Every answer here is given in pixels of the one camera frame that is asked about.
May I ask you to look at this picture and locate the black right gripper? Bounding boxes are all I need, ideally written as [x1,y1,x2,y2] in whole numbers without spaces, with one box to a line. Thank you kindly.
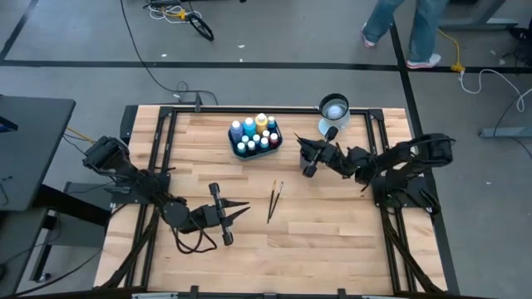
[296,127,369,179]

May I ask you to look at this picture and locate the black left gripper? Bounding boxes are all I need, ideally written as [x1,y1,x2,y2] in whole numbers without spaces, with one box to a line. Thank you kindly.
[185,182,252,247]

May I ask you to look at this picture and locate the black paintbrush silver ferrule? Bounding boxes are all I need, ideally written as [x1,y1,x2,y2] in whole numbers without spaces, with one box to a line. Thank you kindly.
[268,180,285,220]

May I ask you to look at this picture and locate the large yellow paint bottle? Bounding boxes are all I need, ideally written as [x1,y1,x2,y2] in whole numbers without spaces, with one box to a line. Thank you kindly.
[254,112,269,135]

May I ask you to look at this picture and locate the large purple paint bottle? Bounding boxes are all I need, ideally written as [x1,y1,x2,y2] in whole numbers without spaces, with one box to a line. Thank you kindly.
[229,120,244,145]

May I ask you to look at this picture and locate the dark blue plastic cup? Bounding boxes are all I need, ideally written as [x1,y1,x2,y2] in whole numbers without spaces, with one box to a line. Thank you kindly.
[298,143,323,172]

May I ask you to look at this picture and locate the blue-grey plastic bin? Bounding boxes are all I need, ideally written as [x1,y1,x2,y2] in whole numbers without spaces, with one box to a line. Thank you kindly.
[227,120,284,162]

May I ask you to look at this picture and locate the person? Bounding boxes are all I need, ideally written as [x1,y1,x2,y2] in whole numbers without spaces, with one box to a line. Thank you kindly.
[360,0,451,71]

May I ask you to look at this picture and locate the grey desk foot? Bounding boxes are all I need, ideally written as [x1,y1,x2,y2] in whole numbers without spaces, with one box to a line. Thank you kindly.
[478,125,532,140]

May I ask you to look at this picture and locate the black side desk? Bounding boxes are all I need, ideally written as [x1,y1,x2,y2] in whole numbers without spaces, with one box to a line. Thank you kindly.
[0,95,76,213]

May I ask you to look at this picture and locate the grey desk leg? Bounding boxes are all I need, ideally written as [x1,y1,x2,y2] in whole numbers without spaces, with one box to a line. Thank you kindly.
[436,0,520,32]

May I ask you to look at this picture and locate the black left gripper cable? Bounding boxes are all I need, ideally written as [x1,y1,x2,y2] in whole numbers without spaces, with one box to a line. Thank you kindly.
[171,227,219,255]

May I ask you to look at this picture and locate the black table frame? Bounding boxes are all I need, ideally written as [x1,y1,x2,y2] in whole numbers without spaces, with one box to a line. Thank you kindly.
[93,103,461,299]

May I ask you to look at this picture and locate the black looped cable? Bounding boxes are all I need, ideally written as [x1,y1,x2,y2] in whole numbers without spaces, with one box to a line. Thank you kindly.
[186,11,216,42]

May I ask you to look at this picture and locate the yellow extension cable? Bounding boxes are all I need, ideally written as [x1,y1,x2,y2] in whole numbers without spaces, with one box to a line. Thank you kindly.
[436,28,466,74]

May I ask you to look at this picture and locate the white floor cable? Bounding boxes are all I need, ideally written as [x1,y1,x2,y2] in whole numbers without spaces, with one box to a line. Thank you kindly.
[458,67,528,112]

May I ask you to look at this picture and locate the white cable coil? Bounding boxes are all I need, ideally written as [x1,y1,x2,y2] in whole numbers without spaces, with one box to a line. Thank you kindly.
[145,2,188,22]

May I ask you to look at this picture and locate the long black floor cable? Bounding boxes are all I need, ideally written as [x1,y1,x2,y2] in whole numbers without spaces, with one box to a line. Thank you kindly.
[119,0,219,105]

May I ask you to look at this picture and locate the black cable tangle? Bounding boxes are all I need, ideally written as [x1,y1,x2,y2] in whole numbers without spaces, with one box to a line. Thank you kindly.
[501,24,532,76]

